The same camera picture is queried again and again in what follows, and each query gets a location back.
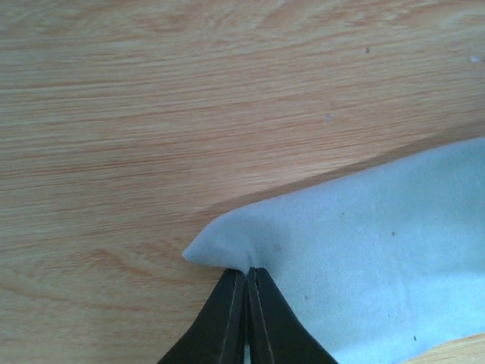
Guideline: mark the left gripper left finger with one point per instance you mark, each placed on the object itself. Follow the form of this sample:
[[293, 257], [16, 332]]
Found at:
[[218, 334]]

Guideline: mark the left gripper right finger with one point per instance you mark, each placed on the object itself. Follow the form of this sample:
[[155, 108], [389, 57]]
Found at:
[[275, 334]]

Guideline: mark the light blue cleaning cloth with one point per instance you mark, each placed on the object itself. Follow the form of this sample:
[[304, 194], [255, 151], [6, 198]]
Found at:
[[379, 266]]

